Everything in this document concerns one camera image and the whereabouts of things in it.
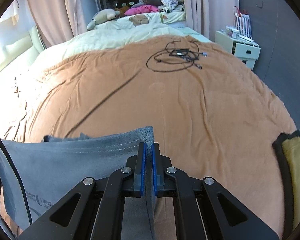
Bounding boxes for grey t-shirt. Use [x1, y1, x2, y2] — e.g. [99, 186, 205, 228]
[0, 126, 154, 230]

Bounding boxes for floral clothes pile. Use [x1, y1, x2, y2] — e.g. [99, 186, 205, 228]
[139, 0, 184, 12]

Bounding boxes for orange bed blanket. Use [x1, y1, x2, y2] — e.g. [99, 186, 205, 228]
[0, 35, 295, 236]

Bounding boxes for black folded garment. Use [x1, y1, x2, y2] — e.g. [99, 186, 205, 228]
[271, 130, 300, 239]

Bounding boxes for mustard folded garment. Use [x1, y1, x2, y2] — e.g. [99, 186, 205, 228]
[282, 137, 300, 229]

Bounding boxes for cream duvet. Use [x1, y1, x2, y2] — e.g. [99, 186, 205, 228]
[27, 11, 212, 71]

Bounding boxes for white bedside drawer cabinet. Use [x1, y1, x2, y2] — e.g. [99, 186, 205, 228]
[215, 31, 261, 70]

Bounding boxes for brown bear pillow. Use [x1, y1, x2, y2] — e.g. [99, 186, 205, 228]
[129, 14, 149, 27]

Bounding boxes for beige plush toy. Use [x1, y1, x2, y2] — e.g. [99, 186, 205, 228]
[87, 9, 120, 30]

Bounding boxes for pink garment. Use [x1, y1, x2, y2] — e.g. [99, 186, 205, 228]
[125, 5, 159, 16]

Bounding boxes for striped gift bag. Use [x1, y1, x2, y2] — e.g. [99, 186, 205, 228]
[234, 6, 253, 39]

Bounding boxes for pink curtain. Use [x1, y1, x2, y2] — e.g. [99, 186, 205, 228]
[27, 0, 101, 48]

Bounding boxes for black cable bundle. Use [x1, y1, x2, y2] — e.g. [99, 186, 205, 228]
[146, 39, 209, 73]

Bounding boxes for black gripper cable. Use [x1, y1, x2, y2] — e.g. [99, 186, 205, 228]
[0, 123, 33, 225]

